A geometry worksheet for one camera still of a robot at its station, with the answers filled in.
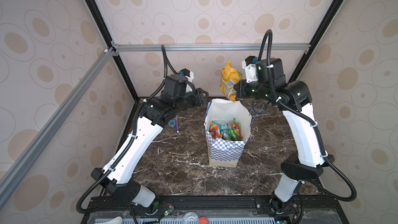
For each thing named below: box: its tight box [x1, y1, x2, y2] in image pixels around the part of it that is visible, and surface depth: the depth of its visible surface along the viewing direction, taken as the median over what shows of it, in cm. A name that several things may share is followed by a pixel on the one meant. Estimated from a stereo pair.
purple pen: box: [175, 116, 180, 134], surface depth 105 cm
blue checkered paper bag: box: [204, 98, 252, 168], surface depth 77 cm
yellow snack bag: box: [219, 61, 243, 103], surface depth 64 cm
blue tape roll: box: [167, 119, 176, 128], surface depth 105 cm
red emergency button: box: [199, 216, 209, 224], surface depth 69 cm
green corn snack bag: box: [229, 118, 242, 142], surface depth 88 cm
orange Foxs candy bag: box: [208, 121, 224, 139], surface depth 91 cm
